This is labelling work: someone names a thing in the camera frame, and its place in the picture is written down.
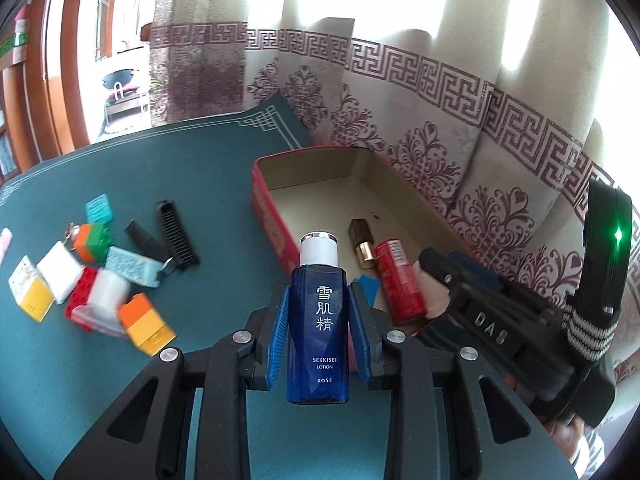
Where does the white round plastic lid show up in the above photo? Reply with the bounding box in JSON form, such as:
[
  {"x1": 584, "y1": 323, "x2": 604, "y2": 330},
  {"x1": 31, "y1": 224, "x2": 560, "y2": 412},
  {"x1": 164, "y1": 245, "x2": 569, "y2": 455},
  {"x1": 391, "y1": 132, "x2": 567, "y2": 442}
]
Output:
[{"x1": 418, "y1": 271, "x2": 450, "y2": 318}]

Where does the red cylindrical bottle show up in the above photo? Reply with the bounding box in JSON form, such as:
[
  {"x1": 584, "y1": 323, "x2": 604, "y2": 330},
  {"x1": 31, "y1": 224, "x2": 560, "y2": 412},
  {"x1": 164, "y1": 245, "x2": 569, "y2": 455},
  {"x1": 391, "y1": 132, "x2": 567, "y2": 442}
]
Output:
[{"x1": 374, "y1": 240, "x2": 427, "y2": 325}]

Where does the orange yellow toy brick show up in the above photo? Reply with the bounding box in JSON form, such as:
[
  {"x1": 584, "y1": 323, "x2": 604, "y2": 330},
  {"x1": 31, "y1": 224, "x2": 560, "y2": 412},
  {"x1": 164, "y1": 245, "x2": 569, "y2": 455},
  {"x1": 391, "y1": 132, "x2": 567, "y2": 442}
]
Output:
[{"x1": 117, "y1": 294, "x2": 176, "y2": 356}]

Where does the blue toy brick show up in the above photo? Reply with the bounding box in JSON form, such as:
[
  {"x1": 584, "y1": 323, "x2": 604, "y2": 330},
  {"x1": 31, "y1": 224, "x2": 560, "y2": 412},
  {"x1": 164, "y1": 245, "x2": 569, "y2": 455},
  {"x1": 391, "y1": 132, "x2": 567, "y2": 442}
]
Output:
[{"x1": 356, "y1": 274, "x2": 380, "y2": 308}]

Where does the gold black lipstick tube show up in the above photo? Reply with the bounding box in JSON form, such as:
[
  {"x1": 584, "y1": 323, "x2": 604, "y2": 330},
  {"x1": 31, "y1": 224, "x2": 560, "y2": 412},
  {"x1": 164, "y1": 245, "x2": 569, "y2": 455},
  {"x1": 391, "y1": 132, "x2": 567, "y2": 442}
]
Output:
[{"x1": 348, "y1": 219, "x2": 375, "y2": 269}]

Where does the red long toy brick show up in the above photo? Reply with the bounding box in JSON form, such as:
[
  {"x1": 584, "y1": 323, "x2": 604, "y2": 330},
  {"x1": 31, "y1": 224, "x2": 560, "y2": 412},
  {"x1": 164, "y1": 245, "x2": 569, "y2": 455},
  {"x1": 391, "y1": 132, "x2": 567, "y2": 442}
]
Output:
[{"x1": 64, "y1": 266, "x2": 98, "y2": 333}]

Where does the light blue printed box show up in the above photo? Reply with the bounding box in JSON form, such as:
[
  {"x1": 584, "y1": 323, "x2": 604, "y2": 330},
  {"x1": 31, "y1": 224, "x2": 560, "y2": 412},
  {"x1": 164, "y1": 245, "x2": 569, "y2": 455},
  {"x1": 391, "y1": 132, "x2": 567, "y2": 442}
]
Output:
[{"x1": 105, "y1": 246, "x2": 163, "y2": 288}]

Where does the black comb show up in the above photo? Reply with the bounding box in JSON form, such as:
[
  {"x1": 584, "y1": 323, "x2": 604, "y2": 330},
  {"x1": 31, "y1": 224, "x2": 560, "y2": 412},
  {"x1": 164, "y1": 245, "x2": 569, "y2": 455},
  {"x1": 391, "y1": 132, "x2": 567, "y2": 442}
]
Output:
[{"x1": 157, "y1": 200, "x2": 200, "y2": 270}]

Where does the dark blue lotion bottle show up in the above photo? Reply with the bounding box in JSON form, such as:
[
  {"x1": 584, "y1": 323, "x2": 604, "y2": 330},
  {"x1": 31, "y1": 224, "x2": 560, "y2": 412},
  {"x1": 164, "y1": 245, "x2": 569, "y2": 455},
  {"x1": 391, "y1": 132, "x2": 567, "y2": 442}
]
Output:
[{"x1": 286, "y1": 231, "x2": 349, "y2": 405}]

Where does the yellow white medicine box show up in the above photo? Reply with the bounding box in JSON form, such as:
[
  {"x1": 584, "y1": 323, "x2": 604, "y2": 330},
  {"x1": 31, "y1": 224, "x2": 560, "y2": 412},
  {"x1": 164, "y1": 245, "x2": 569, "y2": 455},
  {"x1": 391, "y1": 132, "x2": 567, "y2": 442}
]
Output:
[{"x1": 8, "y1": 256, "x2": 54, "y2": 323}]

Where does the white tissue pack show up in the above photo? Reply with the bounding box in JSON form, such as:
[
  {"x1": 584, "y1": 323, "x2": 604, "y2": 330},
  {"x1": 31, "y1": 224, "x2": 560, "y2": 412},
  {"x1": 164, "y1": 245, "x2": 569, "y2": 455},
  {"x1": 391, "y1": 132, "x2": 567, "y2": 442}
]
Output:
[{"x1": 37, "y1": 242, "x2": 84, "y2": 304}]

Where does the pink white roll pack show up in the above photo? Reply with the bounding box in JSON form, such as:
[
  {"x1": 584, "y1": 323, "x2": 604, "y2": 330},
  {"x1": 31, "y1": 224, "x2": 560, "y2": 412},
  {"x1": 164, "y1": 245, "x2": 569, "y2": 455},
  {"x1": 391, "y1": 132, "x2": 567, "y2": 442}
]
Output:
[{"x1": 0, "y1": 228, "x2": 13, "y2": 264}]

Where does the person's right hand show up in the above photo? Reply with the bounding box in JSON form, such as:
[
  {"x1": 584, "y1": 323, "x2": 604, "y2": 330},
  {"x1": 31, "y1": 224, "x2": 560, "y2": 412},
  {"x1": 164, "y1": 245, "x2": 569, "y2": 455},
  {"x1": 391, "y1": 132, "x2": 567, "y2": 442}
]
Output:
[{"x1": 544, "y1": 416, "x2": 589, "y2": 464}]

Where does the teal table mat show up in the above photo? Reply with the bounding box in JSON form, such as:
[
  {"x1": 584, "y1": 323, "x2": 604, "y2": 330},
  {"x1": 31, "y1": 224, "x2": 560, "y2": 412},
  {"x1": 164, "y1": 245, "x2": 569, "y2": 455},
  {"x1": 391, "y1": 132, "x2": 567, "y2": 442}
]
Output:
[{"x1": 1, "y1": 95, "x2": 459, "y2": 479}]

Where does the patterned curtain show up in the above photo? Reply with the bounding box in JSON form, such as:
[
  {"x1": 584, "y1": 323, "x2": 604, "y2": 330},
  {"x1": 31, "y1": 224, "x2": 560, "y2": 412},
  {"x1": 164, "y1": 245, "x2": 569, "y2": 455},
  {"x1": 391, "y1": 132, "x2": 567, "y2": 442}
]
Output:
[{"x1": 150, "y1": 0, "x2": 640, "y2": 411}]

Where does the black cylindrical tube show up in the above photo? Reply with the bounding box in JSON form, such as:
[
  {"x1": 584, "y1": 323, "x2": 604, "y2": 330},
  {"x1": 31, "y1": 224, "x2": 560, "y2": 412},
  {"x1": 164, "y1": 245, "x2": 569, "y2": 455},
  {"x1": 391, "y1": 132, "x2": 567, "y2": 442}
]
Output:
[{"x1": 125, "y1": 220, "x2": 170, "y2": 263}]

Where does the red pink tin box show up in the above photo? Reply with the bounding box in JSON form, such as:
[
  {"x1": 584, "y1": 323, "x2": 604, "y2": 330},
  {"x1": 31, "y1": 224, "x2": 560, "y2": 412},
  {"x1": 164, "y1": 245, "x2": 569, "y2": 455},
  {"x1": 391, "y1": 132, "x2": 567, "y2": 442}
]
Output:
[{"x1": 250, "y1": 145, "x2": 476, "y2": 371}]

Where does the orange green toy brick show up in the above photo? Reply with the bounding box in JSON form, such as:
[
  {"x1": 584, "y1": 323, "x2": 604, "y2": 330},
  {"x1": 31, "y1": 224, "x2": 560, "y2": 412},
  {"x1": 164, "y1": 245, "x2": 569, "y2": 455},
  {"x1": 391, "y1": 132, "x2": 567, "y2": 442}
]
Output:
[{"x1": 73, "y1": 223, "x2": 114, "y2": 262}]

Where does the metal keyring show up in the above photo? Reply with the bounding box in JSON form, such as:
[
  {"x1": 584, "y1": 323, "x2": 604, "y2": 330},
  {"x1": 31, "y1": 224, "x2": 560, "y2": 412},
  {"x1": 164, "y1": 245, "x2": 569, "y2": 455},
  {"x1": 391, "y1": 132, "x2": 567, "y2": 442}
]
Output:
[{"x1": 62, "y1": 222, "x2": 80, "y2": 250}]

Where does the teal dental floss box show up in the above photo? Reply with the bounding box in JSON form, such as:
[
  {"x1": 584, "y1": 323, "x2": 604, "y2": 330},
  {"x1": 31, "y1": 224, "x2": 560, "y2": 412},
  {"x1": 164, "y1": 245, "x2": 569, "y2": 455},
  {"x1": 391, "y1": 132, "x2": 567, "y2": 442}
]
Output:
[{"x1": 85, "y1": 194, "x2": 114, "y2": 224}]

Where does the black wok on stand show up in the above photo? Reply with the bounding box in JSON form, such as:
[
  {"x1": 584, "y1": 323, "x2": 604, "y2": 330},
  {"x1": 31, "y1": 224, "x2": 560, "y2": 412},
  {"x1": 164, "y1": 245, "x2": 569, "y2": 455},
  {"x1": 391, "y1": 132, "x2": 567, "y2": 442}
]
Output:
[{"x1": 102, "y1": 68, "x2": 138, "y2": 105}]

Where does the wooden door frame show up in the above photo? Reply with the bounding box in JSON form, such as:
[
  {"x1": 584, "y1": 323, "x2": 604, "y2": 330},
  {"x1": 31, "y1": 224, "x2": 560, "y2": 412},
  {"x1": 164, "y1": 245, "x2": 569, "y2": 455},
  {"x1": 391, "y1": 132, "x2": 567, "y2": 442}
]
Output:
[{"x1": 1, "y1": 0, "x2": 113, "y2": 178}]

